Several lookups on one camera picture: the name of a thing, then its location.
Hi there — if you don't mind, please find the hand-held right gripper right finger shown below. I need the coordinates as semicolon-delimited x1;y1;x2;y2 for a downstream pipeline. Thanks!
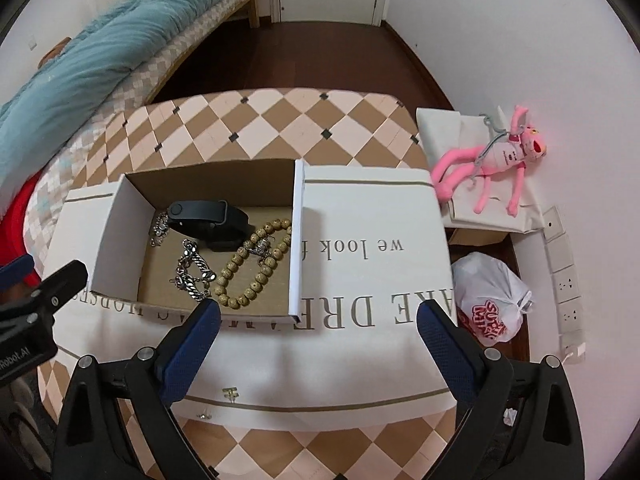
416;299;587;480

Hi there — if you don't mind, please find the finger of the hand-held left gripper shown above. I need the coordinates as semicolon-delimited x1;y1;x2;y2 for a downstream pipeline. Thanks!
29;260;90;312
0;254;35;289

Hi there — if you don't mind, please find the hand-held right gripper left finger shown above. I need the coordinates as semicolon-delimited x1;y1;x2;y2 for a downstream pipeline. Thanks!
50;299;223;480

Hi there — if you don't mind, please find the thick silver chain bracelet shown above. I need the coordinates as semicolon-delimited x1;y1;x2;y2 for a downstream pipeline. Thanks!
170;238;216;304

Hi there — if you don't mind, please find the white cardboard box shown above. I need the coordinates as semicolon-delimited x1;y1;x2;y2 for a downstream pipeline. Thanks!
89;159;307;325

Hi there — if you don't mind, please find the wooden bead bracelet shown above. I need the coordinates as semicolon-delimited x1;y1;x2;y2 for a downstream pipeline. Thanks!
210;218;293;311

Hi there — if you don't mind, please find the thin silver chain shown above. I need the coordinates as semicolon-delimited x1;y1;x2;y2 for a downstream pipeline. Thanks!
148;211;171;248

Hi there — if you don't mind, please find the black smart band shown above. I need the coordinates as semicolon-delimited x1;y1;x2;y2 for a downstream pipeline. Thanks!
166;200;249;253

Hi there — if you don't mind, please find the red cloth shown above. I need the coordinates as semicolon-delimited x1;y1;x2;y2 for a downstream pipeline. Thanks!
0;176;42;287

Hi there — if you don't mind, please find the white plastic bag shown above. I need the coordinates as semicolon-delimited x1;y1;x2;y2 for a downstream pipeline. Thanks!
451;252;535;347

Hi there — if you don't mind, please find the white plug adapter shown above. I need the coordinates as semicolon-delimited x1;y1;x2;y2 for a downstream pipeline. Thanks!
563;330;588;362

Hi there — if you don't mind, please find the pink plush toy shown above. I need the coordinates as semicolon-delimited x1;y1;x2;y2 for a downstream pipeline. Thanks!
431;105;549;219

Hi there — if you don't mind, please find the white canvas bag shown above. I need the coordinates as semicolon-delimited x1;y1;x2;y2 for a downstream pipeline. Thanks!
416;107;544;234

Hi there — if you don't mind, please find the blue fluffy blanket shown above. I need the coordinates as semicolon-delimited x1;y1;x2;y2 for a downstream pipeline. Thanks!
0;0;272;192

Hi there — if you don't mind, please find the checkered tablecloth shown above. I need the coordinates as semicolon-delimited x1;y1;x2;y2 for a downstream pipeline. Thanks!
37;87;501;480

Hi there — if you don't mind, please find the grey wire hanger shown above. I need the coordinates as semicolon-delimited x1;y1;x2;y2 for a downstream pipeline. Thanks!
467;112;527;184

